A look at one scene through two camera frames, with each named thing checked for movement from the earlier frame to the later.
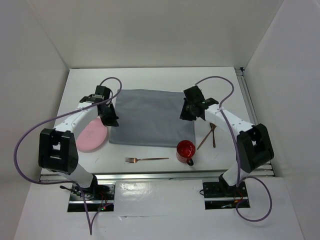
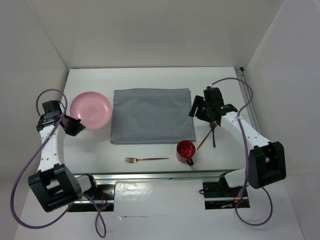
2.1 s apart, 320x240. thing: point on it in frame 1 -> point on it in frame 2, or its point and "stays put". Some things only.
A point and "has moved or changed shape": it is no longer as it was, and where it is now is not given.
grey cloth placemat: x=151 y=118 stays put
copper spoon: x=213 y=126 stays put
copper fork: x=135 y=160 stays put
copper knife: x=204 y=140 stays put
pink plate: x=91 y=134 has moved or changed shape
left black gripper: x=111 y=121 -> x=77 y=127
